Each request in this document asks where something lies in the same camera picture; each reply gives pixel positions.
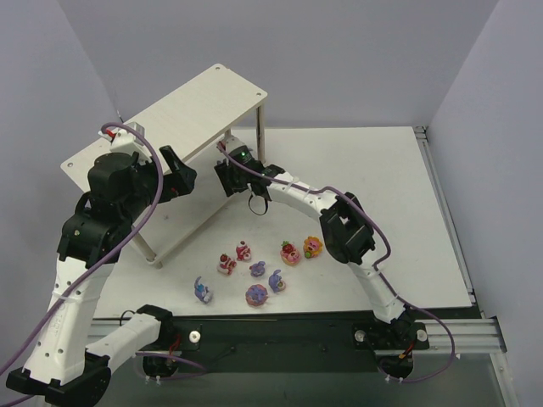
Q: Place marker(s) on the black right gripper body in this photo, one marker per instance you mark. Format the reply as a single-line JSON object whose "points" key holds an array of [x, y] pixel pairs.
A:
{"points": [[229, 180]]}

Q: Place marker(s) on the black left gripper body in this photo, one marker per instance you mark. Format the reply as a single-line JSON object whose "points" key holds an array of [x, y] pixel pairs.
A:
{"points": [[170, 179]]}

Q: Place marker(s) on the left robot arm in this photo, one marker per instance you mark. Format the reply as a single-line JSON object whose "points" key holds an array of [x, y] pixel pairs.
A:
{"points": [[64, 367]]}

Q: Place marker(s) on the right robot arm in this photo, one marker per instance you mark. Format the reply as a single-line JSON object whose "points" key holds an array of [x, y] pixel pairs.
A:
{"points": [[350, 236]]}

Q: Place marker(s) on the white wooden two-tier shelf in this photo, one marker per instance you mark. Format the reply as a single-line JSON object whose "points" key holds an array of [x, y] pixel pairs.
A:
{"points": [[192, 119]]}

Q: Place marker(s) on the pink bear with strawberry hat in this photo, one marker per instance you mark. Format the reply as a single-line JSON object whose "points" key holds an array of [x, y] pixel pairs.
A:
{"points": [[243, 251]]}

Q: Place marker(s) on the pink striped bear with strawberry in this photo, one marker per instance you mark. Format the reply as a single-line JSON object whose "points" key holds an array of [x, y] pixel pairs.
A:
{"points": [[226, 265]]}

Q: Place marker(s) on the pink bear on tan donut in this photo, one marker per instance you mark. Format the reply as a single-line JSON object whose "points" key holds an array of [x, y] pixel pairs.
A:
{"points": [[290, 255]]}

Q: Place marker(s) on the small purple bunny figure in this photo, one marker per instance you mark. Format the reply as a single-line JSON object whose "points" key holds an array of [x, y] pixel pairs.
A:
{"points": [[258, 269]]}

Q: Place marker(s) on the pink bear in yellow flower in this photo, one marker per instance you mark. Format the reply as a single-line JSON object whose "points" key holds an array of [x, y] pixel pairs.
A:
{"points": [[312, 247]]}

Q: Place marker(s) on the purple bunny with blue bow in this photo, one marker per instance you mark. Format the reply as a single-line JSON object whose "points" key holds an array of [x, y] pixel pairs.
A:
{"points": [[202, 292]]}

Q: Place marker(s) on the purple bunny with pink base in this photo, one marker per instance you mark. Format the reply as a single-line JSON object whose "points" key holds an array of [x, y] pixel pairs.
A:
{"points": [[276, 282]]}

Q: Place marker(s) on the purple bunny on purple donut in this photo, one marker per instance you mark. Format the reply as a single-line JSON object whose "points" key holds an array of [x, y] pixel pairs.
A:
{"points": [[256, 295]]}

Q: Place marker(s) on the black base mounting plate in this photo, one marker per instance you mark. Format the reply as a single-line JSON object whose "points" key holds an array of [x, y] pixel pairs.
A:
{"points": [[329, 342]]}

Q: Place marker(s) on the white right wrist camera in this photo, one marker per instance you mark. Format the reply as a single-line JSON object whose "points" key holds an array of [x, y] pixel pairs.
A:
{"points": [[229, 144]]}

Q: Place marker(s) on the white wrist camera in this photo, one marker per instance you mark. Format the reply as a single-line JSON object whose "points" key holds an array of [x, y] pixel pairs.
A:
{"points": [[229, 144], [121, 140]]}

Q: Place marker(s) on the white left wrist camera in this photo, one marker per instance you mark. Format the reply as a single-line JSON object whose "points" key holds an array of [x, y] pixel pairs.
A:
{"points": [[121, 140]]}

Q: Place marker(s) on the aluminium frame rail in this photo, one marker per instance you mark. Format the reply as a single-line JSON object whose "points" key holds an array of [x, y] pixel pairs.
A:
{"points": [[471, 336]]}

